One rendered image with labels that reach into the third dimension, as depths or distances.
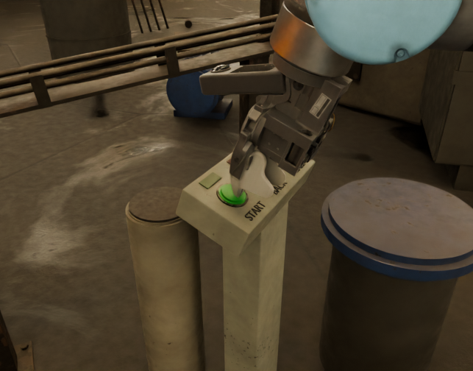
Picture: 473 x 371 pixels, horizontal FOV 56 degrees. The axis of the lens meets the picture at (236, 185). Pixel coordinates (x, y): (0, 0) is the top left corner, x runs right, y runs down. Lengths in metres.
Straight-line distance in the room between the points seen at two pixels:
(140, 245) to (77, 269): 0.76
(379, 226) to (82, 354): 0.79
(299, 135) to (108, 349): 0.89
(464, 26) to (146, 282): 0.63
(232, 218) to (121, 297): 0.82
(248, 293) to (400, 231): 0.32
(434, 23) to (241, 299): 0.56
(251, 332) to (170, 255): 0.20
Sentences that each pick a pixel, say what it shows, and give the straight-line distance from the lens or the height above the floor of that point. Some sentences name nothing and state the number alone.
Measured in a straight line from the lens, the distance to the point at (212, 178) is 0.62.
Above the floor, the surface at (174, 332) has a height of 0.27.
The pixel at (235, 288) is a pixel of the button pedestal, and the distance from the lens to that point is 0.75.
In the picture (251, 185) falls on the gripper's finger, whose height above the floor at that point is 0.64.
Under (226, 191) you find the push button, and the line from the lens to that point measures 0.60.
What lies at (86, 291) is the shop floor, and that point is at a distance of 1.41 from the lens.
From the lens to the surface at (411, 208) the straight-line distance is 0.96.
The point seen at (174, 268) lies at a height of 0.42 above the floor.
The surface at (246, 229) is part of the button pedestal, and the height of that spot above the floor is 0.58.
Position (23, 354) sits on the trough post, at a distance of 1.28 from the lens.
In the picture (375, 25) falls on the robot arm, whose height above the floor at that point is 0.86.
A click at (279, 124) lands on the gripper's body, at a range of 0.49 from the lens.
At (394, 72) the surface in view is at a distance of 2.55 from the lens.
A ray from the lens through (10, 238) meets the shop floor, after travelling 1.72.
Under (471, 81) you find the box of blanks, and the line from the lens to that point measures 1.84.
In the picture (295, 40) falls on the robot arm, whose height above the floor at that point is 0.83.
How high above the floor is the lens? 0.91
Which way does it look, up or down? 30 degrees down
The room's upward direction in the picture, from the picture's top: straight up
